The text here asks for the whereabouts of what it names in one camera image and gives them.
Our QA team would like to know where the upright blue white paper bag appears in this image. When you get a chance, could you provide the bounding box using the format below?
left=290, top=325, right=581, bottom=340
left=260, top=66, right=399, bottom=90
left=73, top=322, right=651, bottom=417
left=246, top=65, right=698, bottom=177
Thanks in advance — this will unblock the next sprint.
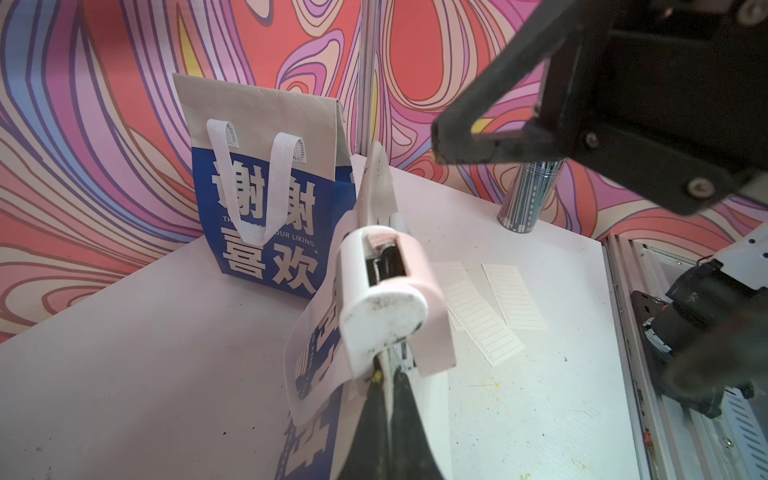
left=173, top=74, right=356, bottom=298

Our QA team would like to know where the metallic cup of pencils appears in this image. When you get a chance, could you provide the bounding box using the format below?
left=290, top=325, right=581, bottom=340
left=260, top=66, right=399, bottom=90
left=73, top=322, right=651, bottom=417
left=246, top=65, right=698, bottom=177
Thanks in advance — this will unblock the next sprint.
left=497, top=159, right=565, bottom=234

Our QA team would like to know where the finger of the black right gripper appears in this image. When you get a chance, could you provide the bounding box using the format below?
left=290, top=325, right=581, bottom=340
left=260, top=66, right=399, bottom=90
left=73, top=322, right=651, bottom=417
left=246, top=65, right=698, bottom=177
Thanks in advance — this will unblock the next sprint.
left=431, top=1, right=600, bottom=166

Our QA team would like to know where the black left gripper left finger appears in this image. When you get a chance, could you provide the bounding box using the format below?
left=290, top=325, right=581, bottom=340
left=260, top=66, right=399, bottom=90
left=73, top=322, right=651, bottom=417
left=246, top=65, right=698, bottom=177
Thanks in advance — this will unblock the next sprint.
left=338, top=359, right=389, bottom=480

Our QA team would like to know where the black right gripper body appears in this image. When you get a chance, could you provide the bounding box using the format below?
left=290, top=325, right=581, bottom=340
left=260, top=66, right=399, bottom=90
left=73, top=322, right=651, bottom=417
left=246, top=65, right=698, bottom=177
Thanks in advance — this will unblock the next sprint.
left=536, top=1, right=767, bottom=216

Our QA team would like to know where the blue white bag with handles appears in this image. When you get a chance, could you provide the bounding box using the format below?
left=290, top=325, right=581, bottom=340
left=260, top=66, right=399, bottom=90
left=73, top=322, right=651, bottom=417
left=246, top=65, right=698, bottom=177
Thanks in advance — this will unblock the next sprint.
left=275, top=142, right=451, bottom=479

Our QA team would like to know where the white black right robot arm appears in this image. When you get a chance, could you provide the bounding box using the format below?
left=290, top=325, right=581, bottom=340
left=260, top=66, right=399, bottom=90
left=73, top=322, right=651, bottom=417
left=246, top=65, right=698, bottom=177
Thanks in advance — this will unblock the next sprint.
left=431, top=1, right=767, bottom=418

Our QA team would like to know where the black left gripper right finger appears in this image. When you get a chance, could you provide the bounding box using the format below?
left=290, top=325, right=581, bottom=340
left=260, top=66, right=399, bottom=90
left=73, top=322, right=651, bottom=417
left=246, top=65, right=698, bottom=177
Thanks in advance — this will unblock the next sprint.
left=390, top=371, right=443, bottom=480

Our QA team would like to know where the pink white mini stapler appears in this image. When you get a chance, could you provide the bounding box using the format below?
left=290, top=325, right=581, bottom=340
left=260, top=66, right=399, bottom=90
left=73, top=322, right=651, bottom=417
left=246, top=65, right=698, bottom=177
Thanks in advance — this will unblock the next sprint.
left=338, top=225, right=457, bottom=380

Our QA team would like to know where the white receipt on table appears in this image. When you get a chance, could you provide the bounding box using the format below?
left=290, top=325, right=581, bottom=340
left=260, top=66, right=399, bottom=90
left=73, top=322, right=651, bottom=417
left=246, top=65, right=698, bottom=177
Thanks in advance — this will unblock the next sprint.
left=433, top=262, right=525, bottom=367
left=482, top=264, right=548, bottom=330

